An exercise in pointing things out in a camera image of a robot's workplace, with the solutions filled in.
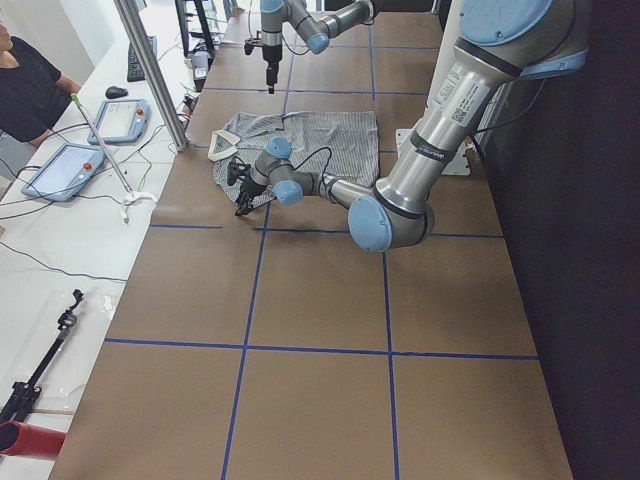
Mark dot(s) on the near blue teach pendant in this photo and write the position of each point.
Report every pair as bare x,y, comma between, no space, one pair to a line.
69,169

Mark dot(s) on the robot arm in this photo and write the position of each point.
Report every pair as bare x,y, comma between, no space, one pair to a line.
316,34
499,42

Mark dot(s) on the red cylinder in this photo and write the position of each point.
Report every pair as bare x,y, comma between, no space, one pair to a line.
30,441

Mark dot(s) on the person in black shirt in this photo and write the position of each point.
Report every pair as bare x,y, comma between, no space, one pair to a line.
34,93

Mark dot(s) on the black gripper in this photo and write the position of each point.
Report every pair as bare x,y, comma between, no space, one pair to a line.
247,189
271,55

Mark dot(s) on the blue teach pendant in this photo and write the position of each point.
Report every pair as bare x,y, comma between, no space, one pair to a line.
122,121
69,169

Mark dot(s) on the black tripod stick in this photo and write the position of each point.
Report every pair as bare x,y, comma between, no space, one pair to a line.
24,394

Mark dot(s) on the aluminium frame post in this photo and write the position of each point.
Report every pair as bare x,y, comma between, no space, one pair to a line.
137,35

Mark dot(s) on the black computer mouse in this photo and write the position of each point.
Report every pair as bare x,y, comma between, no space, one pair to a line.
115,92

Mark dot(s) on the black keyboard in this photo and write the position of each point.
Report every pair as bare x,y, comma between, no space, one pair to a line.
135,71

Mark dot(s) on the navy white striped polo shirt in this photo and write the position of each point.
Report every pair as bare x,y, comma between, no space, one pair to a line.
342,143

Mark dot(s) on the white pink reach stick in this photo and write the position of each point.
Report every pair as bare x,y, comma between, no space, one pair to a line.
132,196

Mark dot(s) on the far blue teach pendant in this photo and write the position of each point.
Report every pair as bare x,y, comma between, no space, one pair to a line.
122,121

